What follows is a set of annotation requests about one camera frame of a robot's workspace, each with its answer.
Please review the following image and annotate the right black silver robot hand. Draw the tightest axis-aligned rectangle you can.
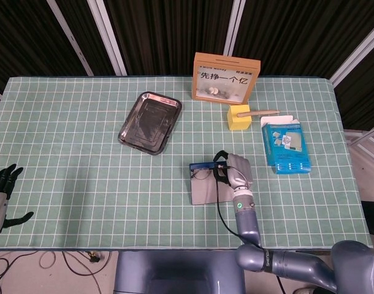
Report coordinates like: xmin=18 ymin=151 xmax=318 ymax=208
xmin=213 ymin=150 xmax=254 ymax=192

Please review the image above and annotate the blue printed glasses case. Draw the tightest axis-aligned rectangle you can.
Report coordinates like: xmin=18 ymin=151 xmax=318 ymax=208
xmin=189 ymin=161 xmax=237 ymax=205

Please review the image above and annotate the yellow cube block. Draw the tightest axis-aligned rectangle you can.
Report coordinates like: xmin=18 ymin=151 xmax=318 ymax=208
xmin=226 ymin=104 xmax=252 ymax=132

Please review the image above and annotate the blue white cardboard box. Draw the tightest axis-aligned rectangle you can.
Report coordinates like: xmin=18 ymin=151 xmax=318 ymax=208
xmin=260 ymin=115 xmax=311 ymax=175

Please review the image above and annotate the light wooden stick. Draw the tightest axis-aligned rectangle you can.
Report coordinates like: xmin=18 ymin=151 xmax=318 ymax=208
xmin=237 ymin=110 xmax=281 ymax=119

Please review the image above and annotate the green checked tablecloth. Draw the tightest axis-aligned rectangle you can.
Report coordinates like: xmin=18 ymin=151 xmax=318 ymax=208
xmin=0 ymin=75 xmax=374 ymax=251

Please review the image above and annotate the wooden framed money box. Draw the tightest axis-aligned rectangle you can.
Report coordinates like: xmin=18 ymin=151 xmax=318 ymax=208
xmin=192 ymin=51 xmax=262 ymax=105

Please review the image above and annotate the dark metal tray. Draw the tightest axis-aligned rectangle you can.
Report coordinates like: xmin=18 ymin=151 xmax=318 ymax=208
xmin=118 ymin=91 xmax=183 ymax=156

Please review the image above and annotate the blue-grey robot torso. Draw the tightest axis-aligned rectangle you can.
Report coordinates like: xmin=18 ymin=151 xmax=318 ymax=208
xmin=113 ymin=250 xmax=246 ymax=294

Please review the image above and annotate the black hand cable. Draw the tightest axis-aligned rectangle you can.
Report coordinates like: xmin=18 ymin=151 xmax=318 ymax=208
xmin=215 ymin=164 xmax=265 ymax=249

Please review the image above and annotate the black floor cable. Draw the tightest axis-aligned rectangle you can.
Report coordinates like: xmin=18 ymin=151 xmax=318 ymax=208
xmin=61 ymin=251 xmax=114 ymax=277

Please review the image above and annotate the aluminium frame rail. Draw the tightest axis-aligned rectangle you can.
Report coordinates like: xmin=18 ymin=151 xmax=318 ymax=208
xmin=343 ymin=122 xmax=374 ymax=154

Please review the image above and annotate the white aluminium post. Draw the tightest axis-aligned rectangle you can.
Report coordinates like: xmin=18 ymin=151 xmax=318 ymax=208
xmin=87 ymin=0 xmax=128 ymax=76
xmin=47 ymin=0 xmax=94 ymax=76
xmin=330 ymin=24 xmax=374 ymax=87
xmin=223 ymin=0 xmax=246 ymax=58

